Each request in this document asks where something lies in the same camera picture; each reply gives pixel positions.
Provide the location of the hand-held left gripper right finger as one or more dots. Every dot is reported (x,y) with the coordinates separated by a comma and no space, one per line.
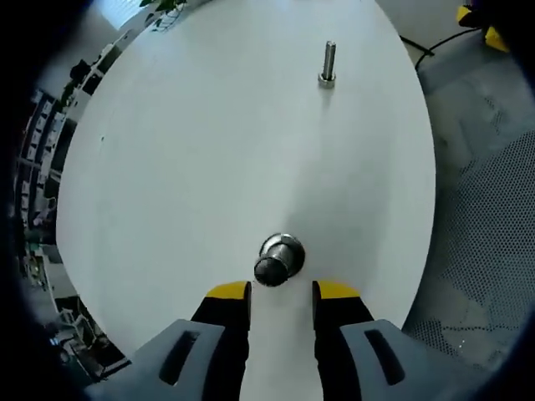
(338,330)

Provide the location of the shelving with white bins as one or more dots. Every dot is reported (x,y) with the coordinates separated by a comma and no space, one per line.
(42,125)

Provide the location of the green potted plant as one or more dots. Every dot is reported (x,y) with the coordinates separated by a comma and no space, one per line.
(167,10)

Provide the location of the large threaded steel stud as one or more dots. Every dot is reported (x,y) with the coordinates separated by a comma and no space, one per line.
(271,267)

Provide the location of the grey mesh office chair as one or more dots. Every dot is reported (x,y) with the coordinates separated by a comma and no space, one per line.
(480,250)

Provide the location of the small threaded steel stud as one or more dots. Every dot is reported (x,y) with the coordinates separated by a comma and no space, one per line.
(330,58)

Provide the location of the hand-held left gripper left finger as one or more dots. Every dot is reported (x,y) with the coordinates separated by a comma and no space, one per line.
(225,330)

